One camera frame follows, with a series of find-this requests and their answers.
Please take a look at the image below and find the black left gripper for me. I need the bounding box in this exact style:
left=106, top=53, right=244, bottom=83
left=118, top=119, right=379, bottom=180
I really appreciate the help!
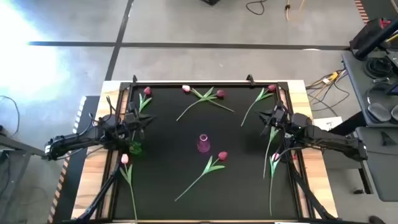
left=123, top=101, right=155, bottom=141

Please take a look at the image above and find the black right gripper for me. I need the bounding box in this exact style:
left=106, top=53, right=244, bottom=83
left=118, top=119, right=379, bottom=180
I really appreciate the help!
left=257, top=100, right=292, bottom=135

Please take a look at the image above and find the dark red artificial tulip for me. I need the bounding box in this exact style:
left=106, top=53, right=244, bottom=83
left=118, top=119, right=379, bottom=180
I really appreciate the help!
left=175, top=89, right=226, bottom=122
left=174, top=151, right=229, bottom=202
left=240, top=83, right=277, bottom=127
left=138, top=86, right=153, bottom=113

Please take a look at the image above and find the pink ribbed glass vase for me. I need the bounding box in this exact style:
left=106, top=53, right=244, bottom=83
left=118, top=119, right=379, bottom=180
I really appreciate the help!
left=197, top=133, right=211, bottom=154

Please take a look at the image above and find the green glass vase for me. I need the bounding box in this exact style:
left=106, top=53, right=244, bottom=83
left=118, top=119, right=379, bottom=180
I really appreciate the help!
left=129, top=140, right=144, bottom=156

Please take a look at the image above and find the white paper sheet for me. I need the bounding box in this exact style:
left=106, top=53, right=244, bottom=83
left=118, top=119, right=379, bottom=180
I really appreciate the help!
left=313, top=116, right=345, bottom=132

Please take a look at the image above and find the black table mat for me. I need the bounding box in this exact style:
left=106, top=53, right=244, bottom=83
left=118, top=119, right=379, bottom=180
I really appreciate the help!
left=112, top=84, right=300, bottom=220

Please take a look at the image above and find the black desk leg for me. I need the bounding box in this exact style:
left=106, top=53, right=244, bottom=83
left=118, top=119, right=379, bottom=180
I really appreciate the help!
left=328, top=110, right=368, bottom=136

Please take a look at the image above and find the grey desk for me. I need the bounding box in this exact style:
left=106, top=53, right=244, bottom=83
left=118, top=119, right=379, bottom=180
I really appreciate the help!
left=341, top=46, right=398, bottom=128

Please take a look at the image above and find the black striped-edge floor mat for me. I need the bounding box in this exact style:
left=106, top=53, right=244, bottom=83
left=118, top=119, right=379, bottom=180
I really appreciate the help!
left=46, top=95, right=103, bottom=224

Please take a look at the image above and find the grey side table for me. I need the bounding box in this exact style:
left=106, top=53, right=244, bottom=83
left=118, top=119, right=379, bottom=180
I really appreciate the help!
left=354, top=126, right=398, bottom=203

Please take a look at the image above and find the grey metal table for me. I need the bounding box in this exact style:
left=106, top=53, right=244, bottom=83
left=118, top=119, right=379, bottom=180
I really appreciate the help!
left=0, top=134, right=47, bottom=159

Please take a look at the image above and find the black box red label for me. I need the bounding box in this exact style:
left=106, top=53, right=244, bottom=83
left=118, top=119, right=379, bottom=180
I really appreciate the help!
left=348, top=17, right=392, bottom=50

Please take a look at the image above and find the black slanted pole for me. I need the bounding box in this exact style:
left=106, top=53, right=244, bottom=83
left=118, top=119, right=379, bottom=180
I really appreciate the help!
left=354, top=19, right=398, bottom=62

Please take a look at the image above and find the person's shoe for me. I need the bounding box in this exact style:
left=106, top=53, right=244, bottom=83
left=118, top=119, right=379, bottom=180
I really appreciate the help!
left=368, top=215, right=388, bottom=224

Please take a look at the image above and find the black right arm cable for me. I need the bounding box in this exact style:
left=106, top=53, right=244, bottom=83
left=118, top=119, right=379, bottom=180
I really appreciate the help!
left=273, top=124, right=304, bottom=162

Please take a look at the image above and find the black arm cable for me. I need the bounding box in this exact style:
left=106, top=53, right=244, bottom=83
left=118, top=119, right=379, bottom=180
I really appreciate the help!
left=273, top=124, right=304, bottom=162
left=88, top=95, right=125, bottom=125

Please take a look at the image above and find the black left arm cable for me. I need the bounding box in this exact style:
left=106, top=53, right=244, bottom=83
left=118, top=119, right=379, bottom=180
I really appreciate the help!
left=88, top=95, right=125, bottom=125

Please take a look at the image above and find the black metal table frame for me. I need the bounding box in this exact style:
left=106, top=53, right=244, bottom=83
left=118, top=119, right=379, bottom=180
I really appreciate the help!
left=99, top=80, right=312, bottom=222

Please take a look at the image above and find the tangled floor cable bundle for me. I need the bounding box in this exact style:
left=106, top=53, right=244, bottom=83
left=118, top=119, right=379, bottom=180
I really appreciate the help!
left=306, top=68, right=351, bottom=113

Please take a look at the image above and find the black diagonal frame strut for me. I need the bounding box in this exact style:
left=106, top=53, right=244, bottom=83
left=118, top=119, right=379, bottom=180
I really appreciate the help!
left=76, top=161, right=122, bottom=223
left=289, top=164, right=338, bottom=221

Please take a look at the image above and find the black looped floor cable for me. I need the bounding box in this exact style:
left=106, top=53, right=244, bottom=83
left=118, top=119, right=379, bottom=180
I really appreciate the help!
left=244, top=0, right=268, bottom=16

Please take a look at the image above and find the yellow floor cable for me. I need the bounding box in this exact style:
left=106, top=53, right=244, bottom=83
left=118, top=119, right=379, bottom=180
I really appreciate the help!
left=284, top=0, right=307, bottom=21

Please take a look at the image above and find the coiled black cable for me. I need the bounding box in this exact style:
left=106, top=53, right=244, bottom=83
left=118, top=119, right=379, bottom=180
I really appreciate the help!
left=363, top=56, right=393, bottom=79

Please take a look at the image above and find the thin black floor cable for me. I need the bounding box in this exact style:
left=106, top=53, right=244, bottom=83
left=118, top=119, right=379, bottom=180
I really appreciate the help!
left=0, top=95, right=21, bottom=139

